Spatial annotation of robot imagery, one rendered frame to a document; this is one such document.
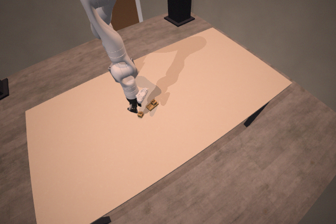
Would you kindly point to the brown wooden number cube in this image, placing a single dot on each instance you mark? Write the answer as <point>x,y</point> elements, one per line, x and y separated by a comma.
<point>140,114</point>
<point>153,102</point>

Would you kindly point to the brown wooden tray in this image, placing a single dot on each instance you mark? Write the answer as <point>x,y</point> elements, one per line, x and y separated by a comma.
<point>150,107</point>

